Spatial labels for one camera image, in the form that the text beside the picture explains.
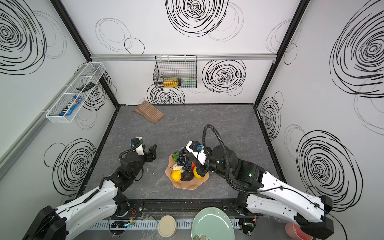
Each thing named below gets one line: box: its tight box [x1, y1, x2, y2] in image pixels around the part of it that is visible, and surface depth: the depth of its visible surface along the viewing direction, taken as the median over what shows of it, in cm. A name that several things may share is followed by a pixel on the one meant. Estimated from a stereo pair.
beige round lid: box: [158, 215, 178, 238], surface depth 65 cm
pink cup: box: [284, 222, 314, 240], surface depth 60 cm
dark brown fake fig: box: [172, 152, 180, 162], surface depth 84 cm
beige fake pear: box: [172, 163, 183, 171], surface depth 82 cm
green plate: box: [191, 207, 236, 240], surface depth 69 cm
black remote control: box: [76, 81, 96, 92], surface depth 82 cm
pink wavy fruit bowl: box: [165, 154, 210, 190], surface depth 81 cm
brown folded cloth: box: [132, 100, 166, 124], surface depth 118 cm
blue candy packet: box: [58, 96, 82, 116], surface depth 71 cm
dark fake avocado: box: [180, 170, 194, 182], surface depth 81 cm
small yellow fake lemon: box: [171, 170, 182, 182], surface depth 80 cm
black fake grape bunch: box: [176, 148, 192, 173], surface depth 62 cm
